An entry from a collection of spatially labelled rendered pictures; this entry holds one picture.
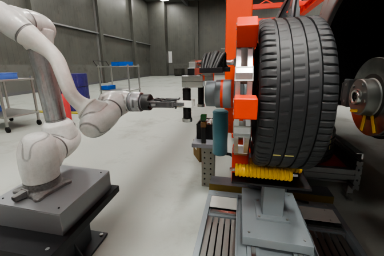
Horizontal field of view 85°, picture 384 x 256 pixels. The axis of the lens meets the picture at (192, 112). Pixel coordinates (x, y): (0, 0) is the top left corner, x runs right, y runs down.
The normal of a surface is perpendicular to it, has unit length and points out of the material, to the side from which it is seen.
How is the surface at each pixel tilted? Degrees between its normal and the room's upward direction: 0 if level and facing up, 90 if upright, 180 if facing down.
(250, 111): 90
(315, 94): 82
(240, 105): 90
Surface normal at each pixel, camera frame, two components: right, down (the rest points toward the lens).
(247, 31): -0.17, 0.74
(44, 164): 0.79, 0.13
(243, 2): -0.22, 0.22
